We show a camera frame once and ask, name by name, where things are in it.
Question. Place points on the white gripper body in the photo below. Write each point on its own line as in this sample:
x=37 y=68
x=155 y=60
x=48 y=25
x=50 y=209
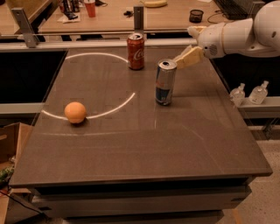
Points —
x=210 y=38

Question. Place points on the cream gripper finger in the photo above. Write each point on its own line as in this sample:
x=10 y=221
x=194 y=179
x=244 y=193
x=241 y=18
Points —
x=190 y=56
x=195 y=31

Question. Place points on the red coke can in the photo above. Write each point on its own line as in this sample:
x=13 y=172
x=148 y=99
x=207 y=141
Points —
x=135 y=44

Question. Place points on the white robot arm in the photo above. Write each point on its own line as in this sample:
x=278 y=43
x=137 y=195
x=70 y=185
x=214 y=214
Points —
x=252 y=37

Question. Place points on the silver blue energy drink can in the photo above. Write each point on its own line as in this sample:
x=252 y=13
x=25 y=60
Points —
x=165 y=79

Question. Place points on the black mesh pen cup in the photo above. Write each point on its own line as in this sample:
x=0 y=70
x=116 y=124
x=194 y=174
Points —
x=196 y=16

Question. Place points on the black keyboard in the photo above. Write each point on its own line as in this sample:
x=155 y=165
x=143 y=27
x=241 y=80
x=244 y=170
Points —
x=231 y=9

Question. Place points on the yellow banana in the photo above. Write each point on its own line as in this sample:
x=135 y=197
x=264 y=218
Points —
x=155 y=4

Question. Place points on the clear plastic bottle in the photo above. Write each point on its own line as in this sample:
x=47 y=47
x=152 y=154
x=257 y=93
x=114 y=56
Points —
x=259 y=93
x=237 y=95

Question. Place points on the red plastic cup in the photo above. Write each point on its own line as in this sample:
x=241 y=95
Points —
x=90 y=6

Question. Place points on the orange fruit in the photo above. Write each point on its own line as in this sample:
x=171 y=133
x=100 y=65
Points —
x=75 y=112

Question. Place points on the grey drawer cabinet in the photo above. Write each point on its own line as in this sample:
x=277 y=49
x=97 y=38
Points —
x=167 y=197

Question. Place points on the cardboard box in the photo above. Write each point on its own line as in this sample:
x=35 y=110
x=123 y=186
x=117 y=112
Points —
x=13 y=139

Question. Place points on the right metal bracket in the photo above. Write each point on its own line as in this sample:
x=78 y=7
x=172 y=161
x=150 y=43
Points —
x=255 y=7

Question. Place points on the metal bracket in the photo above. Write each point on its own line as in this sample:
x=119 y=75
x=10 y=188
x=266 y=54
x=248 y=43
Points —
x=139 y=19
x=255 y=7
x=30 y=37

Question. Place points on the middle metal bracket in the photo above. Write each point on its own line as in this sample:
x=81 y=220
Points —
x=139 y=19

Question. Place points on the left metal bracket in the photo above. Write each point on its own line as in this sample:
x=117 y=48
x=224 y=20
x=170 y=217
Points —
x=30 y=37

